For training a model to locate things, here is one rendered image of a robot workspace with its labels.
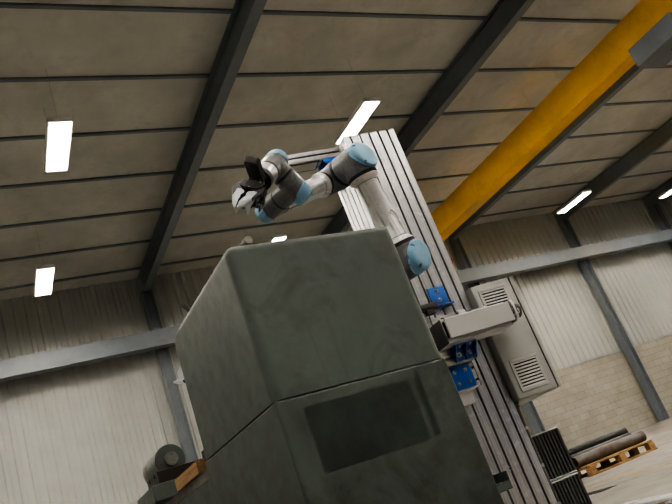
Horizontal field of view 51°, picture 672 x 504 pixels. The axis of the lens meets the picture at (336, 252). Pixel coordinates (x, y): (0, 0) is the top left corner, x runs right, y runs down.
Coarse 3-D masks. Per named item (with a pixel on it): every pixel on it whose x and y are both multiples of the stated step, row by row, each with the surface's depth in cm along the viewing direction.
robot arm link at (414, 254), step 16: (352, 144) 256; (336, 160) 260; (352, 160) 254; (368, 160) 254; (336, 176) 260; (352, 176) 255; (368, 176) 254; (368, 192) 254; (384, 192) 256; (368, 208) 255; (384, 208) 252; (384, 224) 252; (400, 224) 252; (400, 240) 248; (416, 240) 249; (400, 256) 248; (416, 256) 245; (416, 272) 248
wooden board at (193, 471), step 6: (198, 462) 221; (204, 462) 222; (192, 468) 225; (198, 468) 220; (204, 468) 221; (186, 474) 231; (192, 474) 226; (198, 474) 221; (174, 480) 245; (180, 480) 238; (186, 480) 232; (192, 480) 230; (180, 486) 239
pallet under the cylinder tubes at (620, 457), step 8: (648, 440) 980; (632, 448) 967; (648, 448) 977; (656, 448) 975; (608, 456) 957; (616, 456) 961; (624, 456) 956; (632, 456) 1001; (592, 464) 937; (600, 464) 991; (608, 464) 983; (616, 464) 943; (592, 472) 928; (600, 472) 930
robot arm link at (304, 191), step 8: (288, 176) 225; (296, 176) 227; (280, 184) 226; (288, 184) 225; (296, 184) 226; (304, 184) 227; (272, 192) 232; (280, 192) 229; (288, 192) 227; (296, 192) 226; (304, 192) 227; (312, 192) 229; (280, 200) 230; (288, 200) 229; (296, 200) 228; (304, 200) 227
